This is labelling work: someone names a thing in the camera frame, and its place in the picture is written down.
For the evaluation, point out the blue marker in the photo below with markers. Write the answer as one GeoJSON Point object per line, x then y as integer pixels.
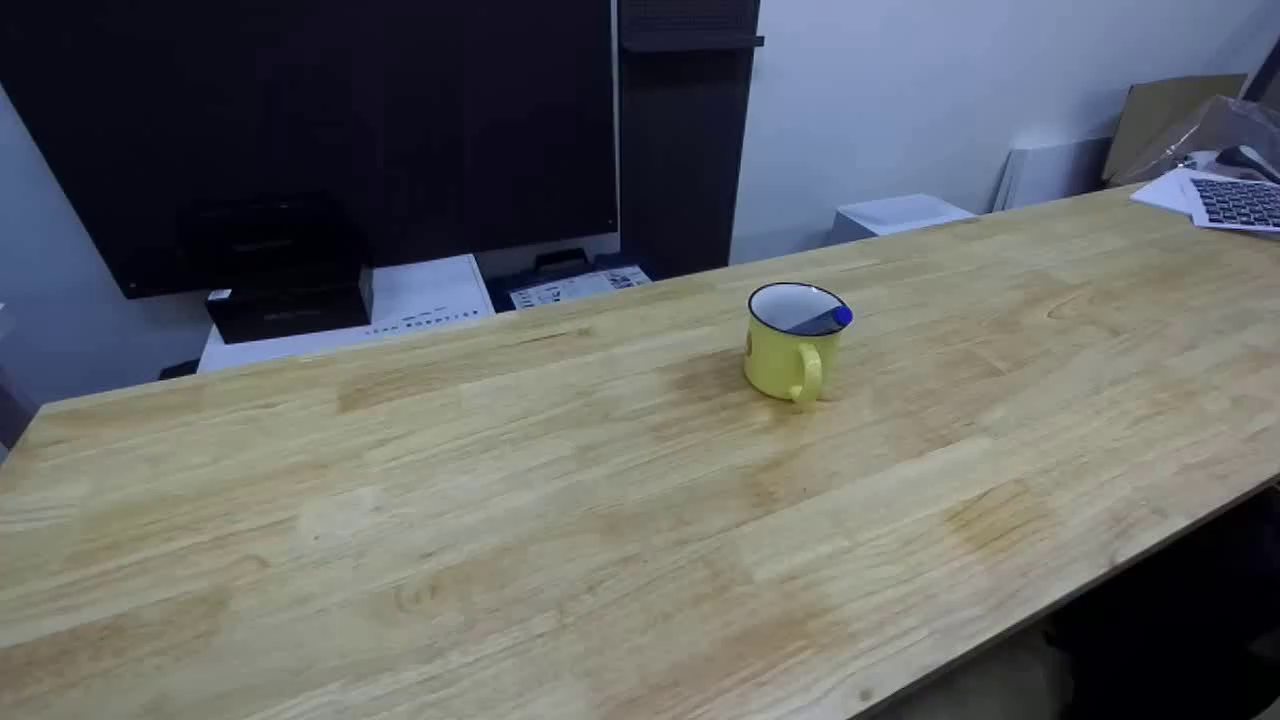
{"type": "Point", "coordinates": [832, 322]}

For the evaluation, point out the yellow enamel mug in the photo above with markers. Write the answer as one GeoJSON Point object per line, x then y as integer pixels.
{"type": "Point", "coordinates": [772, 360]}

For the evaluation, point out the white printed booklet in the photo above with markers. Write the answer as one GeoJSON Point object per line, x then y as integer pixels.
{"type": "Point", "coordinates": [582, 284]}

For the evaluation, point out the dark vertical cabinet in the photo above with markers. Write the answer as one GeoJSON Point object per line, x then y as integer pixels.
{"type": "Point", "coordinates": [685, 134]}

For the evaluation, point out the black box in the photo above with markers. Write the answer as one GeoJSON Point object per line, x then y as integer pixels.
{"type": "Point", "coordinates": [281, 274]}

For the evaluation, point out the large black panel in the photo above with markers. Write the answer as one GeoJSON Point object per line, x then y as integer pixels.
{"type": "Point", "coordinates": [332, 122]}

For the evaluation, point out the white leaning panel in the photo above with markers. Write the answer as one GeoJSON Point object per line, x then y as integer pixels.
{"type": "Point", "coordinates": [1053, 164]}

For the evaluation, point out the brown cardboard box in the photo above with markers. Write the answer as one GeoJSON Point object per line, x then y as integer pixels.
{"type": "Point", "coordinates": [1174, 122]}

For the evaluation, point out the grey keyboard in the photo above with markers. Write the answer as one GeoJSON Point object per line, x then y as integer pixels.
{"type": "Point", "coordinates": [1242, 201]}

